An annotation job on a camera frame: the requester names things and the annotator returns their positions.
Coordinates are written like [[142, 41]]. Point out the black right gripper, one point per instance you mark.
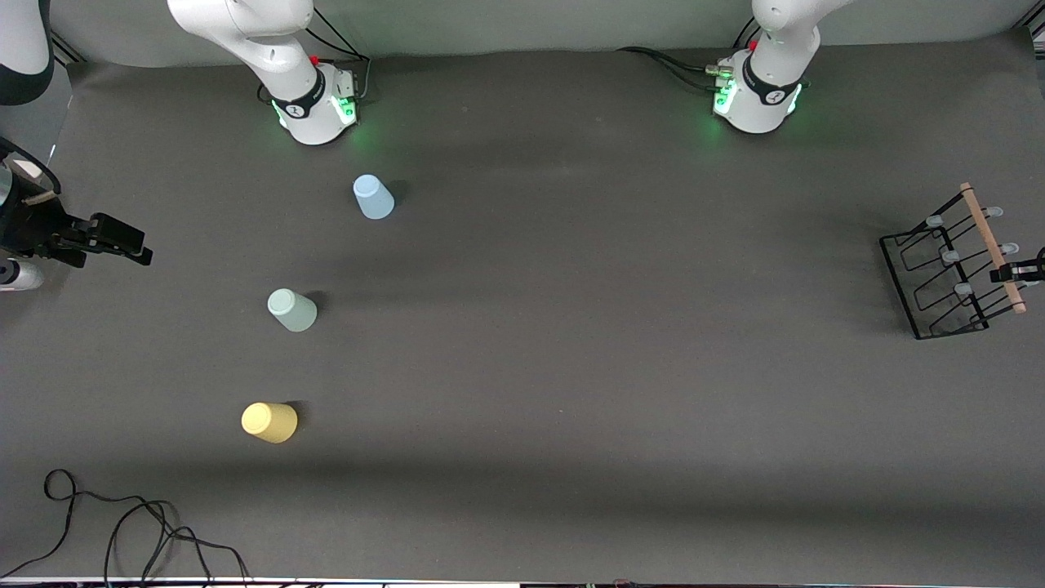
[[31, 226]]

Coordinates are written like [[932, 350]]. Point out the pale green plastic cup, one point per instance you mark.
[[292, 311]]

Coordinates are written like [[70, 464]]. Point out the yellow plastic cup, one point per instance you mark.
[[269, 422]]

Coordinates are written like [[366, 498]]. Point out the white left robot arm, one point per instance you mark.
[[763, 102]]

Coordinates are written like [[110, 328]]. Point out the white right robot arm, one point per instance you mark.
[[294, 82]]

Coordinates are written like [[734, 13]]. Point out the light blue plastic cup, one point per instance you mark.
[[374, 198]]

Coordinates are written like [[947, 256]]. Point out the beige box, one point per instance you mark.
[[28, 170]]

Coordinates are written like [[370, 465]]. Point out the dark grey table mat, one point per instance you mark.
[[571, 367]]

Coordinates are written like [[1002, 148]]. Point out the black metal rail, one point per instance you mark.
[[67, 49]]

